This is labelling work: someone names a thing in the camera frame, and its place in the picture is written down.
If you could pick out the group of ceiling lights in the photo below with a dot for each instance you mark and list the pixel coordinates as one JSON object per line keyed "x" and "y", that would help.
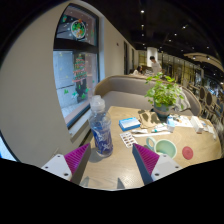
{"x": 142, "y": 11}

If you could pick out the flat blue box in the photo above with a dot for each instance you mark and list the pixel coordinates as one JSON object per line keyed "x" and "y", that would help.
{"x": 129, "y": 123}

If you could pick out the white printed leaflet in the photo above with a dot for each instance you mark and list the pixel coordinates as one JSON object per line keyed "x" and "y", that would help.
{"x": 183, "y": 121}

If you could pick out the blue tissue pack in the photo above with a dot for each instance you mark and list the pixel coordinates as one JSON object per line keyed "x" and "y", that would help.
{"x": 170, "y": 124}

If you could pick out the clear blue-labelled water bottle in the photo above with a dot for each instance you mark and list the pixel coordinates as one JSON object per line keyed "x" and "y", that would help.
{"x": 101, "y": 133}

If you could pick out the green potted plant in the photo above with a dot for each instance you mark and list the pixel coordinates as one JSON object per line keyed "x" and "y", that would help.
{"x": 164, "y": 93}

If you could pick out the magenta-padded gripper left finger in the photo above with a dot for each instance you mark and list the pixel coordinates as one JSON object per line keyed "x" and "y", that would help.
{"x": 76, "y": 159}

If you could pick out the white box with orange print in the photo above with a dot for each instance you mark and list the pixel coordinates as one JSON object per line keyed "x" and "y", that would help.
{"x": 196, "y": 124}

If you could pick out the person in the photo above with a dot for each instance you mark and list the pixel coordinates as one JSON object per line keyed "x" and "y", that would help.
{"x": 138, "y": 70}
{"x": 156, "y": 66}

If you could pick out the group of dining chairs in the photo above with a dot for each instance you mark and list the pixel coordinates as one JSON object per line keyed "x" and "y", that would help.
{"x": 210, "y": 100}

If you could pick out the flat round red coaster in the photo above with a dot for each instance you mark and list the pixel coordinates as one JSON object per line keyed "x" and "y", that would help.
{"x": 187, "y": 153}

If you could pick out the pale green mug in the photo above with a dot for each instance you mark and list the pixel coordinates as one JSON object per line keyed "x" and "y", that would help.
{"x": 166, "y": 148}

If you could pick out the white pen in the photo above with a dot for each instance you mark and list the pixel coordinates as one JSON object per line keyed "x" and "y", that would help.
{"x": 150, "y": 133}

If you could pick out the dark framed decorated window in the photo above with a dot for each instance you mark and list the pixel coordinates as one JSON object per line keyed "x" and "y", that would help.
{"x": 75, "y": 76}

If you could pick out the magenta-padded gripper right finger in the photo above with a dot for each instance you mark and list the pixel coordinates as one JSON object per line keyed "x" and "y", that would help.
{"x": 147, "y": 159}

